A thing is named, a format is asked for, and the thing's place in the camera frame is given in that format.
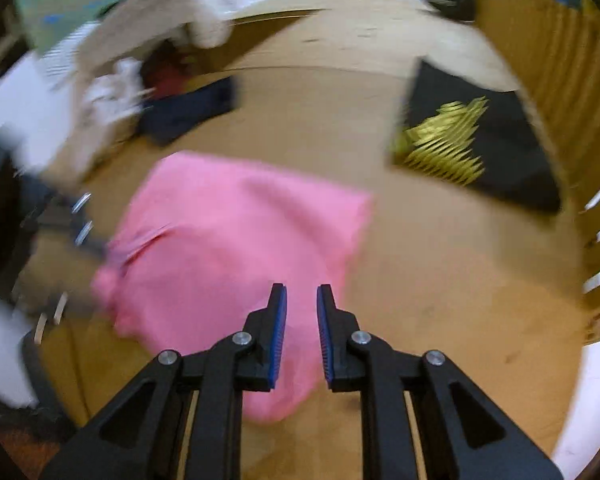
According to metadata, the pink shirt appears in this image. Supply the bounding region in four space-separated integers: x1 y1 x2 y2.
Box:
92 151 373 423

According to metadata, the white garment pile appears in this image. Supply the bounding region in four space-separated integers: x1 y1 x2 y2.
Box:
81 58 154 126

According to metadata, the navy blue garment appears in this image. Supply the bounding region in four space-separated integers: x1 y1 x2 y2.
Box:
135 76 237 146

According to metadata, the red garment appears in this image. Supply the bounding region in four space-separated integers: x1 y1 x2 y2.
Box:
140 40 189 100

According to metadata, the black garment with gold print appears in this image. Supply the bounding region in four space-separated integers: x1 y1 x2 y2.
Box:
390 58 562 214

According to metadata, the white tablecloth table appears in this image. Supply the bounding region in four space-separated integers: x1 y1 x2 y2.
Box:
74 0 326 187

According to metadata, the wooden slatted railing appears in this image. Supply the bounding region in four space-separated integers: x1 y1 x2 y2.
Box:
474 0 600 344

